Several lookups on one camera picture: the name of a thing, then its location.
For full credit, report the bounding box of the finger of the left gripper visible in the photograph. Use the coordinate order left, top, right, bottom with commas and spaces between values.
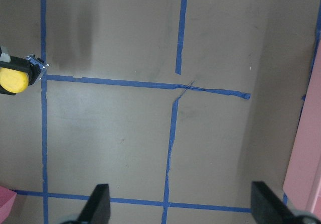
0, 87, 15, 95
1, 47, 28, 71

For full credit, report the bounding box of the yellow button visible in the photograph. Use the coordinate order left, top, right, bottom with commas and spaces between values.
1, 54, 50, 95

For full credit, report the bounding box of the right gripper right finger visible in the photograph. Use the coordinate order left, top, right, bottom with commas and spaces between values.
250, 181, 301, 224

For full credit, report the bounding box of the pink plastic bin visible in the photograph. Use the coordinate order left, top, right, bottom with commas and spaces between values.
282, 0, 321, 214

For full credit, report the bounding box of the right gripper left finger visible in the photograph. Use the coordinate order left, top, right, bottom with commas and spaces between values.
76, 184, 110, 224

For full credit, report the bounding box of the pink cube near arm base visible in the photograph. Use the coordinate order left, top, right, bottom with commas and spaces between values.
0, 186, 17, 223

